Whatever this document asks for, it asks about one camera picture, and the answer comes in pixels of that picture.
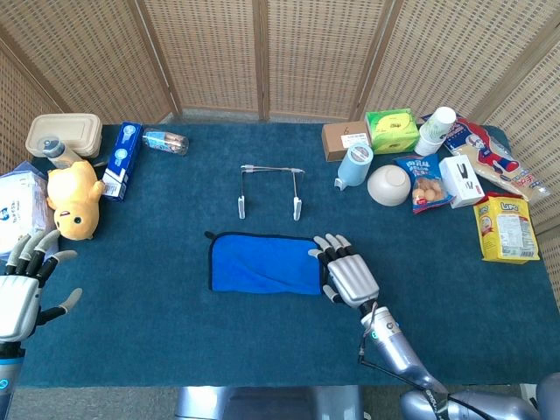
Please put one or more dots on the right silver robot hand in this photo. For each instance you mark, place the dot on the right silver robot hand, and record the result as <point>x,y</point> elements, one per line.
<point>352,277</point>

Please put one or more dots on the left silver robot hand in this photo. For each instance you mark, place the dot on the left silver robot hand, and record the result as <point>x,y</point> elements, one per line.
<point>17,302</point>

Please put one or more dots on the grey and blue towel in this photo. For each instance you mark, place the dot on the grey and blue towel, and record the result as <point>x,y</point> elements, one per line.
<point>262,262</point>

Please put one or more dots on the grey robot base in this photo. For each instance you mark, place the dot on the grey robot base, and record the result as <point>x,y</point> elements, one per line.
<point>271,402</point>

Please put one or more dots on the metal rack with white feet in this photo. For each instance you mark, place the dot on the metal rack with white feet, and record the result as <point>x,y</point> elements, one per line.
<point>241,207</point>

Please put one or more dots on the white and blue tissue pack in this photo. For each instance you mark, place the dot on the white and blue tissue pack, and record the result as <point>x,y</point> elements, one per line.
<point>22,205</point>

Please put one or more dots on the cream bowl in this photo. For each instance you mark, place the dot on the cream bowl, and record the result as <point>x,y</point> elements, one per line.
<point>389,186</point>

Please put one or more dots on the light blue cylindrical cup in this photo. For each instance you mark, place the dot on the light blue cylindrical cup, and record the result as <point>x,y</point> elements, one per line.
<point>355,168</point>

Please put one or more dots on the blue cookie snack bag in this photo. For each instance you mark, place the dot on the blue cookie snack bag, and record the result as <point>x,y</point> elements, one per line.
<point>424,188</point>

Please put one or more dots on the yellow plush toy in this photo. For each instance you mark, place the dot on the yellow plush toy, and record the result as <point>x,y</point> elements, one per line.
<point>74,197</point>

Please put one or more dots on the brown cardboard box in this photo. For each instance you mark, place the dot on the brown cardboard box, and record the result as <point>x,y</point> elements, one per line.
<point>339,140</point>

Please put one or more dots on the white stapler box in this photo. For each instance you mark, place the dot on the white stapler box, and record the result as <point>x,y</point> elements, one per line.
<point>464,181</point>

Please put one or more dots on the beige bottle with grey cap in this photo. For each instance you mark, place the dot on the beige bottle with grey cap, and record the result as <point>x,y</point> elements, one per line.
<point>61,155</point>

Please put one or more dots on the green tissue pack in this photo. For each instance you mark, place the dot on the green tissue pack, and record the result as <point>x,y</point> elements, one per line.
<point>394,129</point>

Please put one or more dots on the yellow snack bag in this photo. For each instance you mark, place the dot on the yellow snack bag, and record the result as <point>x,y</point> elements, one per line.
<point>505,229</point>

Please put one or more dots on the teal table carpet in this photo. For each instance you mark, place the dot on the teal table carpet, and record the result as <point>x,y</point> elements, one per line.
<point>175,341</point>

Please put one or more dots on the stack of paper cups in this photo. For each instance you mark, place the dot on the stack of paper cups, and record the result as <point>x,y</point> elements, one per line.
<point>435,129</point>

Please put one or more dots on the blue toothpaste box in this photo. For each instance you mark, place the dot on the blue toothpaste box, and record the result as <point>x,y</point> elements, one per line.
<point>122,162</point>

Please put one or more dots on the beige lunch box stack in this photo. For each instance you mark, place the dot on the beige lunch box stack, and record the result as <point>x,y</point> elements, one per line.
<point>70,127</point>

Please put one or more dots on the red and blue noodle bag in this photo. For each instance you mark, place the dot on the red and blue noodle bag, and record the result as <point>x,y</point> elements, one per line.
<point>494,162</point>

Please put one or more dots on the clear bottle with blue label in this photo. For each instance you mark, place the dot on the clear bottle with blue label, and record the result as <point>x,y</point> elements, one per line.
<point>168,141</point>

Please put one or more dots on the wicker folding screen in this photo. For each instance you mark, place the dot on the wicker folding screen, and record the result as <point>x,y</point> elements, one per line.
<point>210,52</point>

